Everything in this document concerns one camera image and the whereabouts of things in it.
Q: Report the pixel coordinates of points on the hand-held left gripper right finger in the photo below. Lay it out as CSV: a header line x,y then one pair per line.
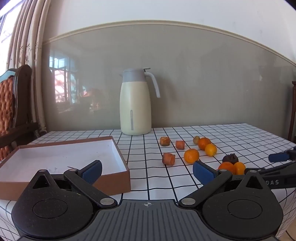
x,y
203,172

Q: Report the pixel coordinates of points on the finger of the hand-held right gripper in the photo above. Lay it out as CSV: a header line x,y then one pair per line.
x,y
275,168
277,157

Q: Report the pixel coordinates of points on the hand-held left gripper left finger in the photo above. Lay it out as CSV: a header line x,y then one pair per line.
x,y
92,171

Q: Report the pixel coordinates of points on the speckled orange tangerine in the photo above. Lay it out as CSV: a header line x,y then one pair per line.
x,y
191,155

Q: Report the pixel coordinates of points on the dark purple mangosteen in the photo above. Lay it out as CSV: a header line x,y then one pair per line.
x,y
230,159

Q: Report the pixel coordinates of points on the small yellow-orange kumquat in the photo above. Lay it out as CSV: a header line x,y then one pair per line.
x,y
210,150
239,168

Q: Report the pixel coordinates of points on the brown cardboard box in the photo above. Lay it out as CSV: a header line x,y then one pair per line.
x,y
57,157

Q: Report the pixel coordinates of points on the shriveled orange-brown fruit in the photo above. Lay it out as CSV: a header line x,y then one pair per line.
x,y
180,144
168,158
165,141

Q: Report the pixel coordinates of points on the small green-brown fruit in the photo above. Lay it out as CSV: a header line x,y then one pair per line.
x,y
196,139

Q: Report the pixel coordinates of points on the dark wooden furniture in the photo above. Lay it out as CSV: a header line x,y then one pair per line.
x,y
292,111

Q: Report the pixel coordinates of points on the cream and grey thermos jug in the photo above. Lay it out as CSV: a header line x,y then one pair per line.
x,y
135,109

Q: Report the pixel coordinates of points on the tufted brown wooden sofa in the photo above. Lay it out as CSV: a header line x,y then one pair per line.
x,y
13,111

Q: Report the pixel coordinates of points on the beige patterned curtain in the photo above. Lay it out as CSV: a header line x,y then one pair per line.
x,y
30,46

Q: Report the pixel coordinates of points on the window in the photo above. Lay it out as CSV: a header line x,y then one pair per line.
x,y
7,27

